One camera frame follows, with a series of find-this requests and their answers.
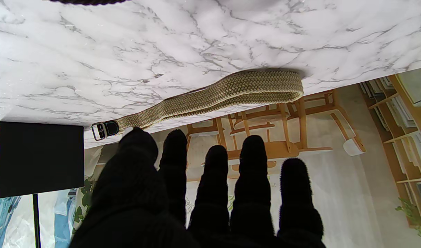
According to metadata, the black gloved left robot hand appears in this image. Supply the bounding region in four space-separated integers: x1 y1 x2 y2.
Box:
70 127 326 248

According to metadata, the beige braided belt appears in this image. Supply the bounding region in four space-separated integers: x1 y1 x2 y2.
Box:
91 69 304 141

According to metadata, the black square storage box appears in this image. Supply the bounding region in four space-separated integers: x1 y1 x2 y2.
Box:
0 121 85 199

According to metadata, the black woven belt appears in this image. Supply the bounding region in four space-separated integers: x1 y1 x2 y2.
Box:
48 0 130 6

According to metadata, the printed room scene backdrop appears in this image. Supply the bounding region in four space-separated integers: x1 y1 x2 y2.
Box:
0 65 421 248

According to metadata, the black backdrop stand pole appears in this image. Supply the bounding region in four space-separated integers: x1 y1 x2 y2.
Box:
32 194 41 248

